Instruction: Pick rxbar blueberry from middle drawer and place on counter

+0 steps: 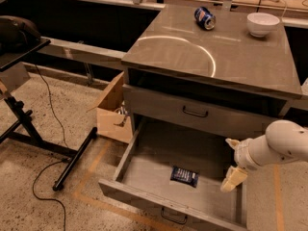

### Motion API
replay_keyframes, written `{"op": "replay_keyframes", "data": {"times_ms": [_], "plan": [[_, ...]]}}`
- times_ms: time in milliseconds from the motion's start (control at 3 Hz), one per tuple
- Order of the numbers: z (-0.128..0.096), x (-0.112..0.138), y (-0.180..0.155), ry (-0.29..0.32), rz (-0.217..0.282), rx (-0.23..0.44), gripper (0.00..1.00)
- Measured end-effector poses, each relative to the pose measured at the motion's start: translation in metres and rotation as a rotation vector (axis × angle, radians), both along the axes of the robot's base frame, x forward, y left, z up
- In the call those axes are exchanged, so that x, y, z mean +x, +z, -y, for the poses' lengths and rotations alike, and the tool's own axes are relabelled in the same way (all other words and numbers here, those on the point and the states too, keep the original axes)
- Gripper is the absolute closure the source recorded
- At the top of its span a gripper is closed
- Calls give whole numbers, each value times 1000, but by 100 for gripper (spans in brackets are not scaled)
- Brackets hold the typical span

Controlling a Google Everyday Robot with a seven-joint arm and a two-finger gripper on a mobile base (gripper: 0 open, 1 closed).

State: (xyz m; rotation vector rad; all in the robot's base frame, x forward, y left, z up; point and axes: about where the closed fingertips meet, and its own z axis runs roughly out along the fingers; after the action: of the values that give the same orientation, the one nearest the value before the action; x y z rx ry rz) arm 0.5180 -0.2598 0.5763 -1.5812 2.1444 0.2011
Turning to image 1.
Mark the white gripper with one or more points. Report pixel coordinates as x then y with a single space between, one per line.
241 157

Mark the blue soda can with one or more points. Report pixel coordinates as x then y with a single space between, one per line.
204 18

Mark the open grey lower drawer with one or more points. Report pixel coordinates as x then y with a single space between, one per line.
142 178

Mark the white bowl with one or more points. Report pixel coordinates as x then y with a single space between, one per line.
261 24

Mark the closed grey upper drawer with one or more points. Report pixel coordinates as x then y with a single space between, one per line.
194 114

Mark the black metal stand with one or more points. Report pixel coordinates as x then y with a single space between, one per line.
23 129

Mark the dark bag on stand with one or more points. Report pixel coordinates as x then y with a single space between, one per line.
17 34

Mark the grey drawer cabinet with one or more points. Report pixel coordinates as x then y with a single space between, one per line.
225 66

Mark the cardboard box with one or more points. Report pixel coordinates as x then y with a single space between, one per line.
112 120

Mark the blue rxbar wrapper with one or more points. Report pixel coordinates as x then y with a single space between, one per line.
184 176

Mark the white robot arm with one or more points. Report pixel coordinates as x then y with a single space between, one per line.
283 142

